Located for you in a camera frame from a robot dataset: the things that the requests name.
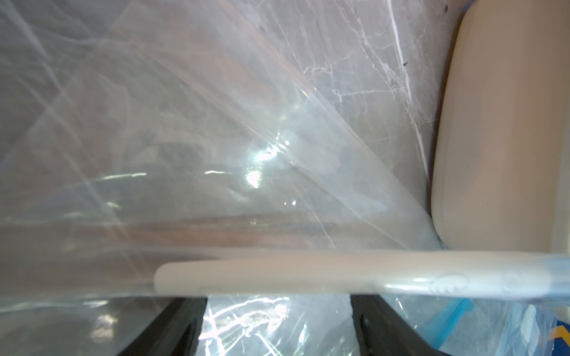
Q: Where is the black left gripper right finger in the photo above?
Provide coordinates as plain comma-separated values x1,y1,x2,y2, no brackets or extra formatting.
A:
350,295,446,356

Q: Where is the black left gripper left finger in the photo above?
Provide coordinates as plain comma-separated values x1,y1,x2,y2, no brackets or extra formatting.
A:
119,298,208,356

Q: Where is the clear zip-top bag blue zipper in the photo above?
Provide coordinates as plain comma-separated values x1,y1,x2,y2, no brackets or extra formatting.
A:
1,1,569,355

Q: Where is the white fruit bowl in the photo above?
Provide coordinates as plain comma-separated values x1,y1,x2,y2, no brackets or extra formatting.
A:
430,0,570,253

